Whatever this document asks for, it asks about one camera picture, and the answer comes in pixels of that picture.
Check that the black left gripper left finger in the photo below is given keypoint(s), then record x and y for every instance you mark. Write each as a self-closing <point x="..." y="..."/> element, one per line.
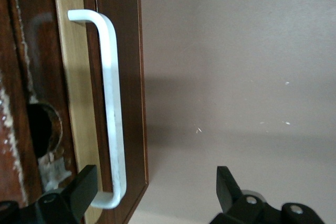
<point x="65" y="200"/>

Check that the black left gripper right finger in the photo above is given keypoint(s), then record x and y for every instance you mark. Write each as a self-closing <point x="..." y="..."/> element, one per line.
<point x="244" y="208"/>

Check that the brown table cloth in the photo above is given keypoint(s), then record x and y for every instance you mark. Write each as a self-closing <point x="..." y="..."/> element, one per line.
<point x="236" y="51"/>

